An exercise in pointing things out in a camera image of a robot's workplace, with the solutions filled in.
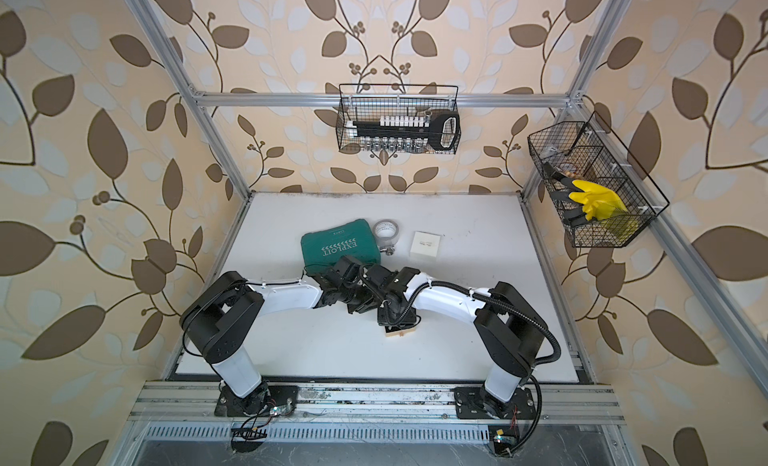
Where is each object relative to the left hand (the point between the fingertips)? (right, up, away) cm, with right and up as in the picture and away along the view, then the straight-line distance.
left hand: (383, 297), depth 88 cm
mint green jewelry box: (+3, -9, -3) cm, 10 cm away
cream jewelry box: (+14, +14, +14) cm, 24 cm away
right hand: (+2, -6, -3) cm, 7 cm away
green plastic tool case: (-21, +14, +11) cm, 28 cm away
